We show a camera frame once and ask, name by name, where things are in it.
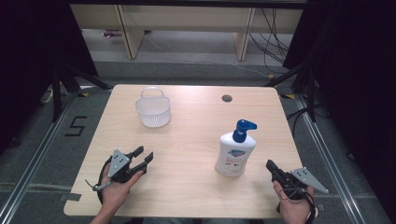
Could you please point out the metal floor rail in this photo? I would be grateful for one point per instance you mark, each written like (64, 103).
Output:
(330, 155)
(34, 166)

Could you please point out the pink thing under desk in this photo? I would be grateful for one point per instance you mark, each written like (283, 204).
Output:
(111, 33)

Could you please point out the white pump bottle blue cap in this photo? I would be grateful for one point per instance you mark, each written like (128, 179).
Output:
(235, 154)

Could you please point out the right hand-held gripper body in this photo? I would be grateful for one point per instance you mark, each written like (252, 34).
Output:
(291, 183)

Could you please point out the dark curtain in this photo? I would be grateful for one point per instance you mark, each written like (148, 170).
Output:
(34, 56)
(358, 77)

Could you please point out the black metal stand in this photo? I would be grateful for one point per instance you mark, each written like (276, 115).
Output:
(311, 93)
(57, 93)

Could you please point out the person's right hand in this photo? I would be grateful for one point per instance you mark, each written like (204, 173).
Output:
(295, 210)

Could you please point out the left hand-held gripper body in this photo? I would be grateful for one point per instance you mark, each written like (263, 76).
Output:
(119, 163)

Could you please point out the beige background desk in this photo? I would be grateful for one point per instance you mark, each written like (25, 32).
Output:
(186, 18)

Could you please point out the white plastic mesh basket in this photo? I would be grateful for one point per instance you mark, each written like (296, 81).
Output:
(153, 113)

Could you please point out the yellow floor tape piece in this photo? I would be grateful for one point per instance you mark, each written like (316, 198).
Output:
(288, 96)
(82, 94)

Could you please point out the person's left hand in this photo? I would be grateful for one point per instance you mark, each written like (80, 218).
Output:
(115, 193)

